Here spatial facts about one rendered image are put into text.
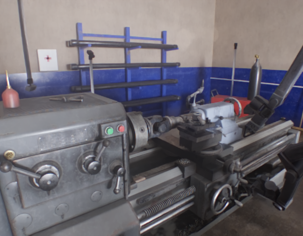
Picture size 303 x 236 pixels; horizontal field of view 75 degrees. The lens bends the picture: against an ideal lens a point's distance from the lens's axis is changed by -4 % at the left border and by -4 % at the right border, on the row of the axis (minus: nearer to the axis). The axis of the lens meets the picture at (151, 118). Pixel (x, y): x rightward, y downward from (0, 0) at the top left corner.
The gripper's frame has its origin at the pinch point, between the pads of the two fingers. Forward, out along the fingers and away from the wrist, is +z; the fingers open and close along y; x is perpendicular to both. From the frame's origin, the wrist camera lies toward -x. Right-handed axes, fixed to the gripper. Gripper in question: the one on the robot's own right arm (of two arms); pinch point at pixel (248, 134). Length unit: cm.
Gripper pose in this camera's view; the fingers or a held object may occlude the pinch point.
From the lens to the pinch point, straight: 130.4
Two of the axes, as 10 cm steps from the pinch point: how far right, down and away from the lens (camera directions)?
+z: -3.5, 7.4, 5.8
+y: -7.1, 1.9, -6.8
